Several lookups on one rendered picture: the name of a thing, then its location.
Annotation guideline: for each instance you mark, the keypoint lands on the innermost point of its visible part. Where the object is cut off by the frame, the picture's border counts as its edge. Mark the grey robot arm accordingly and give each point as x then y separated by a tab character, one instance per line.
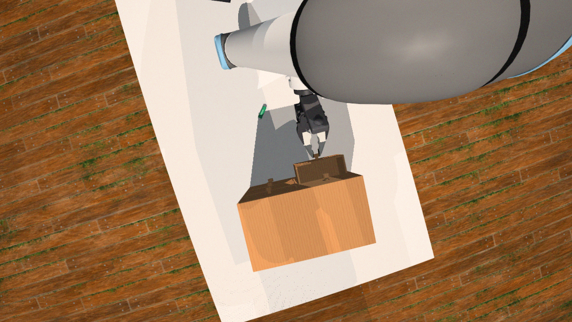
399	51

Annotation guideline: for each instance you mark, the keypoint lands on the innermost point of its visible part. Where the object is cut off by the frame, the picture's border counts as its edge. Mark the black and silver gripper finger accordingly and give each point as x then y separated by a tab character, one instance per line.
322	136
305	137

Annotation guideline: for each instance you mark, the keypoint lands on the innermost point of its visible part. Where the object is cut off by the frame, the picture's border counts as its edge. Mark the green aa battery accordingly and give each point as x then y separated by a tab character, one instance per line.
262	112

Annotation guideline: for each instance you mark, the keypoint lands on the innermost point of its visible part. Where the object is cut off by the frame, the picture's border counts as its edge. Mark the brown wooden chest of drawers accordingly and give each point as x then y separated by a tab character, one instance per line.
307	223

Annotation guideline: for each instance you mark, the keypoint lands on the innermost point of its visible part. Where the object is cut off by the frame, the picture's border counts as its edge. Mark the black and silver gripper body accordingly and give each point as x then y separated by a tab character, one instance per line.
300	116

